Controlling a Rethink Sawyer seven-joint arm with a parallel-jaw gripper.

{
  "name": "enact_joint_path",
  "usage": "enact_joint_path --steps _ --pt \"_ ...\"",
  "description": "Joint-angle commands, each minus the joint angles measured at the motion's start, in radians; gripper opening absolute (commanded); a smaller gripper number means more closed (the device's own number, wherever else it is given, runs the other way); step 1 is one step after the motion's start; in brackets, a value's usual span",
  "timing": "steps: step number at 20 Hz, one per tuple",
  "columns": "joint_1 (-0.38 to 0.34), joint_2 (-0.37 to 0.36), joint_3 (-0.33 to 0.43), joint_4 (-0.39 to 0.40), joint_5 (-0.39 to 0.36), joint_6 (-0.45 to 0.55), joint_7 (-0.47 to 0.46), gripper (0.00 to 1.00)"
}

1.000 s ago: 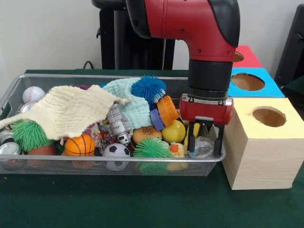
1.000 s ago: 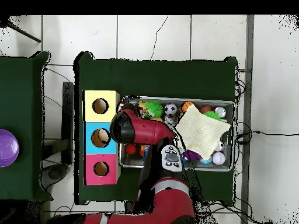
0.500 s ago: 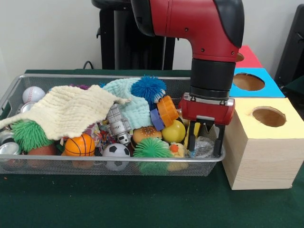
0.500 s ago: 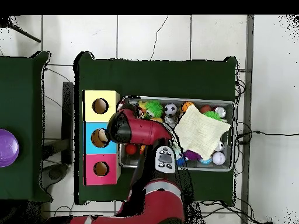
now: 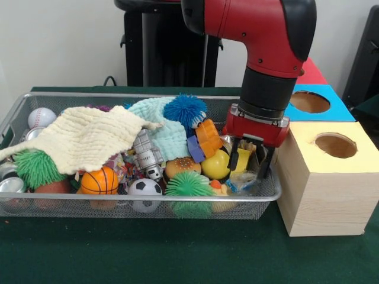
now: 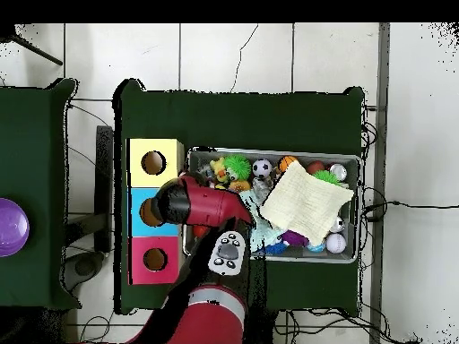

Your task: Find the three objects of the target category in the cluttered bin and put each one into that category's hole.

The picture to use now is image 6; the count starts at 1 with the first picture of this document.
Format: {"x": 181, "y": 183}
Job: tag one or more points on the cream knitted cloth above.
{"x": 308, "y": 200}

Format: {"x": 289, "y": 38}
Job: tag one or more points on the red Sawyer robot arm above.
{"x": 211, "y": 208}

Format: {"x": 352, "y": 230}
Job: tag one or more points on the wooden box with three holes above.
{"x": 168, "y": 147}

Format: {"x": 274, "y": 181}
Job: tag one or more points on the shallow mesh bin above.
{"x": 322, "y": 258}

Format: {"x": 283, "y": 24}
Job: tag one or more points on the toy hamburger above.
{"x": 239, "y": 186}

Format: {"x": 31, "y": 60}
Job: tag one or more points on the green spiky ball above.
{"x": 324, "y": 176}
{"x": 237, "y": 166}

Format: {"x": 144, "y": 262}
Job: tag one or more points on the yellow duck toy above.
{"x": 218, "y": 166}

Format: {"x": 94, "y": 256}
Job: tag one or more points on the small soccer ball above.
{"x": 262, "y": 168}

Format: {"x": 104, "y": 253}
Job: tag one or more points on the light blue knitted cloth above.
{"x": 263, "y": 233}

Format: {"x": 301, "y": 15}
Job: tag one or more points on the small orange basketball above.
{"x": 285, "y": 164}

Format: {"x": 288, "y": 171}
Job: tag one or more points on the brown red ball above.
{"x": 315, "y": 167}

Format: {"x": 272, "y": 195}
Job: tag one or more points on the silver can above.
{"x": 338, "y": 172}

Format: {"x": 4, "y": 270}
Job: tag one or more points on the white baseball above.
{"x": 336, "y": 243}

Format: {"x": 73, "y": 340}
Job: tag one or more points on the grey round foot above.
{"x": 84, "y": 267}

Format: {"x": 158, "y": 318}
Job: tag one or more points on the dark green side tablecloth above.
{"x": 32, "y": 143}

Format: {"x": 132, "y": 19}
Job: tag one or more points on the purple bowl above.
{"x": 12, "y": 227}

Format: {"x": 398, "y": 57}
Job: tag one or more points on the black tripod leg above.
{"x": 36, "y": 52}

